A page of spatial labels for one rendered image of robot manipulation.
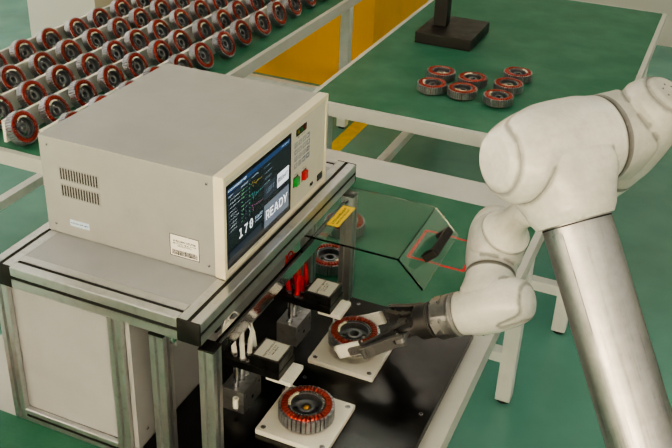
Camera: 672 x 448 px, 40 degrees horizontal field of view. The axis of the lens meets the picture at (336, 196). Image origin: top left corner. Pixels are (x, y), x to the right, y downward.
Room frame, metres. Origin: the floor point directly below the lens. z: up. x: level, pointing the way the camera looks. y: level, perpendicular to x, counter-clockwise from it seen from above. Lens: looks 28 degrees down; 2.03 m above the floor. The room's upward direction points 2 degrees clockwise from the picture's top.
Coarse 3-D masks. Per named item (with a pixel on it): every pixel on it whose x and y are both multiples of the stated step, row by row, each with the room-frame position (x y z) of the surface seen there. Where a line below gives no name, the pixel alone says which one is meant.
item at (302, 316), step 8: (296, 312) 1.68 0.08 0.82; (304, 312) 1.68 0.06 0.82; (280, 320) 1.65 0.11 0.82; (296, 320) 1.65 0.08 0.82; (304, 320) 1.66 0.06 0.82; (280, 328) 1.64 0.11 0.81; (288, 328) 1.63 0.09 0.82; (296, 328) 1.63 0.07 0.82; (304, 328) 1.66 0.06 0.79; (280, 336) 1.64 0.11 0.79; (288, 336) 1.63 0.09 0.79; (296, 336) 1.63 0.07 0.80; (304, 336) 1.66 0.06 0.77; (296, 344) 1.63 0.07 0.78
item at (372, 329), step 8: (336, 320) 1.65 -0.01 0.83; (344, 320) 1.65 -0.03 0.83; (352, 320) 1.65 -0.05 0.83; (360, 320) 1.65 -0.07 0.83; (368, 320) 1.65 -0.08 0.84; (336, 328) 1.61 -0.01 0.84; (344, 328) 1.64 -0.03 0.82; (352, 328) 1.64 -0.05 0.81; (360, 328) 1.64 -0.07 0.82; (368, 328) 1.62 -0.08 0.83; (376, 328) 1.62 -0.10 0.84; (328, 336) 1.61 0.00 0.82; (336, 336) 1.58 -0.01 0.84; (352, 336) 1.60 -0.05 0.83; (360, 336) 1.60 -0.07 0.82; (368, 336) 1.59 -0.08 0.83; (336, 344) 1.57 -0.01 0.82
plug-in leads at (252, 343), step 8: (232, 312) 1.45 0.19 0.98; (232, 320) 1.43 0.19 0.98; (224, 328) 1.44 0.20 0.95; (240, 336) 1.41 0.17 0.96; (232, 344) 1.43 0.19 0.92; (240, 344) 1.41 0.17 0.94; (248, 344) 1.43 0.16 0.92; (256, 344) 1.46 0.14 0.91; (232, 352) 1.43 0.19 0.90; (240, 352) 1.41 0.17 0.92; (248, 352) 1.43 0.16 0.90; (240, 360) 1.41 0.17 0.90
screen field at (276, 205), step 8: (288, 184) 1.60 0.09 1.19; (280, 192) 1.57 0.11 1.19; (288, 192) 1.60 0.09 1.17; (272, 200) 1.53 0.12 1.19; (280, 200) 1.57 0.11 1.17; (288, 200) 1.60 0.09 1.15; (264, 208) 1.50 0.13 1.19; (272, 208) 1.53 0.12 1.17; (280, 208) 1.57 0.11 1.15; (264, 216) 1.50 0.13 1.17; (272, 216) 1.53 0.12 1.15; (264, 224) 1.50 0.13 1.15
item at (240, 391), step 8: (232, 376) 1.45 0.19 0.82; (248, 376) 1.46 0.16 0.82; (256, 376) 1.46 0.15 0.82; (224, 384) 1.43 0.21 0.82; (232, 384) 1.43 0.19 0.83; (240, 384) 1.43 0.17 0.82; (248, 384) 1.43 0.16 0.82; (256, 384) 1.45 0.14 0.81; (224, 392) 1.42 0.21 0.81; (232, 392) 1.41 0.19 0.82; (240, 392) 1.41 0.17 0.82; (248, 392) 1.42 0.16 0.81; (256, 392) 1.45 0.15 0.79; (224, 400) 1.42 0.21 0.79; (232, 400) 1.41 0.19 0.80; (240, 400) 1.41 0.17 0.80; (248, 400) 1.42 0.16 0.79; (232, 408) 1.41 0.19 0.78; (240, 408) 1.41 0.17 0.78
